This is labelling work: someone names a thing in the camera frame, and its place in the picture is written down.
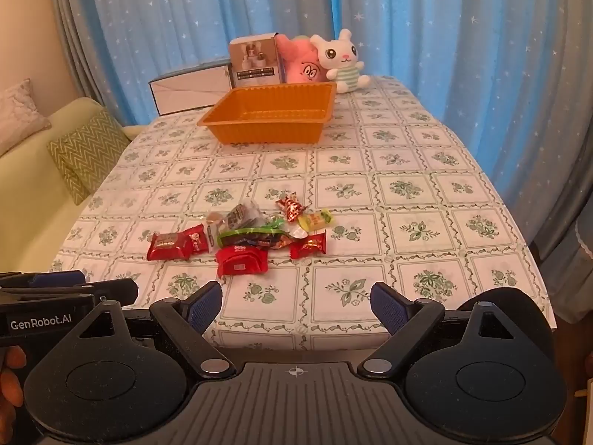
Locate red foil candy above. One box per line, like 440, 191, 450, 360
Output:
275, 194, 303, 222

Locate light green sofa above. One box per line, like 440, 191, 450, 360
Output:
0, 97, 153, 279

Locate upright printed product box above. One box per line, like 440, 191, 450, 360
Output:
228, 32, 284, 89

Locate red rectangular snack packet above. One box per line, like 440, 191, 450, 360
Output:
147, 232, 192, 261

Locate long green snack packet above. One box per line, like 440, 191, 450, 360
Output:
217, 221, 307, 249

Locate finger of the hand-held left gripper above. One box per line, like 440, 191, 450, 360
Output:
0, 270, 87, 289
0, 279, 138, 307

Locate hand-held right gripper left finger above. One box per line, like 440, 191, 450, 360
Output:
60, 281, 236, 379

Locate pink plush toy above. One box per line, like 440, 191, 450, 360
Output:
277, 34, 327, 85

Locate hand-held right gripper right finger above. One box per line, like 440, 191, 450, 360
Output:
358, 281, 533, 379

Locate yellow green candy packet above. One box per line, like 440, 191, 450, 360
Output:
298, 210, 335, 233

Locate small red snack packet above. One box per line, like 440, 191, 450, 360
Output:
289, 233, 328, 260

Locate white flat cardboard box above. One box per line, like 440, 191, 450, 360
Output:
149, 60, 232, 116

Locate person's left hand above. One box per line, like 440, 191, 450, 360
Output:
0, 347, 27, 427

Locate blue star-print curtain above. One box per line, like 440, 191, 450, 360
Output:
331, 0, 593, 260
46, 0, 341, 126

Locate beige snack packet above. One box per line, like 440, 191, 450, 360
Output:
205, 212, 229, 247

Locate beige pillow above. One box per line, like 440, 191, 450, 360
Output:
0, 79, 52, 158

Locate white rabbit plush toy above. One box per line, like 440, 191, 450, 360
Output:
309, 29, 370, 94

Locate large red snack pouch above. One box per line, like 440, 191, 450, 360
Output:
216, 245, 270, 280

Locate green zigzag pillow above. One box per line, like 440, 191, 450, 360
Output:
46, 110, 130, 205

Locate red and white snack packet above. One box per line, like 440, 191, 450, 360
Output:
185, 224, 208, 254

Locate dark clear-wrapped snack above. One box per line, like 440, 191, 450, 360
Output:
225, 201, 261, 233

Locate orange plastic tray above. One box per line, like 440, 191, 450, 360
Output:
197, 81, 338, 145

